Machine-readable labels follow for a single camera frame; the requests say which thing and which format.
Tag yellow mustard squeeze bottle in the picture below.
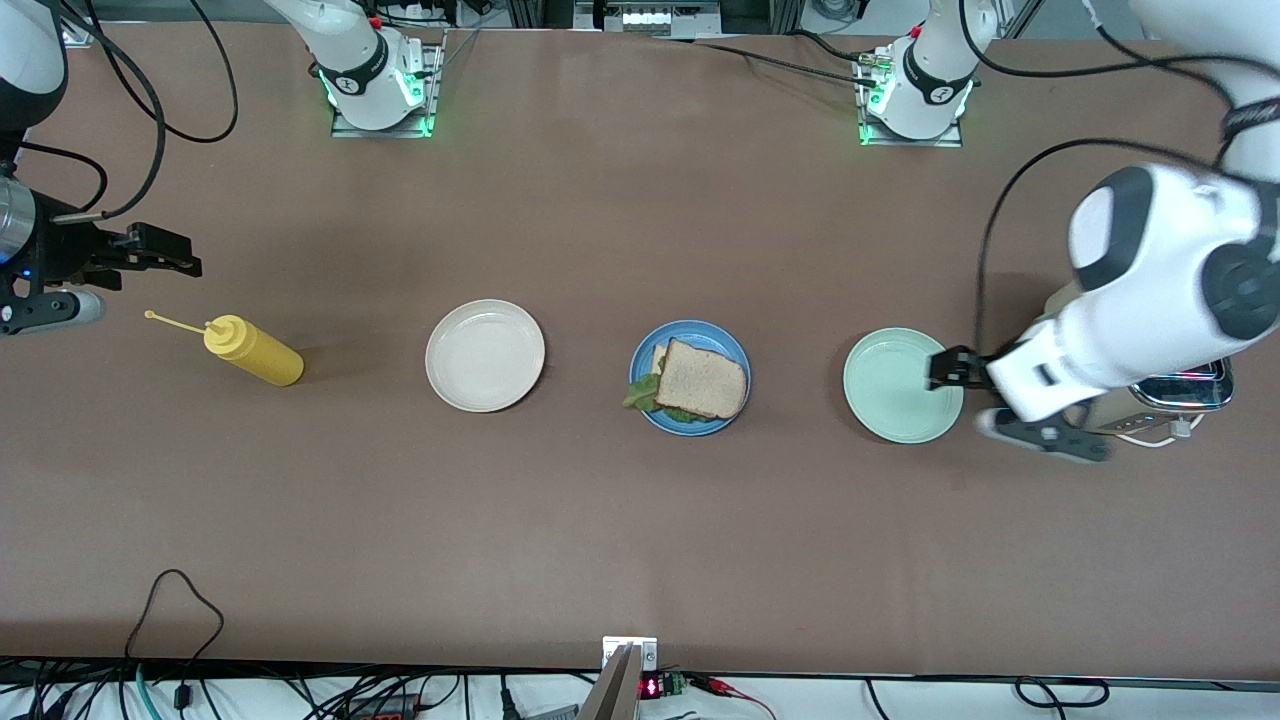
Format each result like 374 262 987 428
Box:
145 310 305 387

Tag blue round plate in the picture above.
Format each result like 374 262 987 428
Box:
629 319 752 437

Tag green lettuce leaf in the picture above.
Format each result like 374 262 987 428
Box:
622 372 701 423

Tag mint green round plate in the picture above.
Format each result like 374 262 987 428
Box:
842 327 965 445

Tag beige round plate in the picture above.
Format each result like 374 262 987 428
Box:
425 299 547 413

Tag cream chrome toaster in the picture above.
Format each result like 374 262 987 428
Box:
1043 283 1235 435

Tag red and black clip leads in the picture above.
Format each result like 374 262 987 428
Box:
688 674 779 720

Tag grey aluminium bar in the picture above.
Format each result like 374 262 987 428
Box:
578 645 641 720

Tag black device with white lights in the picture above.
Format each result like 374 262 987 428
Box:
575 0 723 37

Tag black orange power adapter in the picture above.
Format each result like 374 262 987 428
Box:
345 690 426 720

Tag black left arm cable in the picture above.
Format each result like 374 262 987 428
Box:
960 0 1280 356

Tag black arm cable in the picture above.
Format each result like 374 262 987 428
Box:
960 0 1280 356
15 0 241 221

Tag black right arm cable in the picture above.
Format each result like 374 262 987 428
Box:
15 0 241 221

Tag white toaster power cord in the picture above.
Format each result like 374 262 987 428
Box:
1115 415 1201 448

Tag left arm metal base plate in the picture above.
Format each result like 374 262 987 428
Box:
858 48 964 149

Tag thin black looped cable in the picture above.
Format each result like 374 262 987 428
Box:
124 569 226 713

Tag coiled black cable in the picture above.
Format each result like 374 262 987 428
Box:
1012 676 1113 710

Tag short black table cable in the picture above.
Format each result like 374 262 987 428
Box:
790 30 873 63

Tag long black table cable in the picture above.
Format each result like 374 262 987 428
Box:
640 36 886 91

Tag white metal mount bracket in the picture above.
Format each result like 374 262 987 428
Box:
603 637 659 673

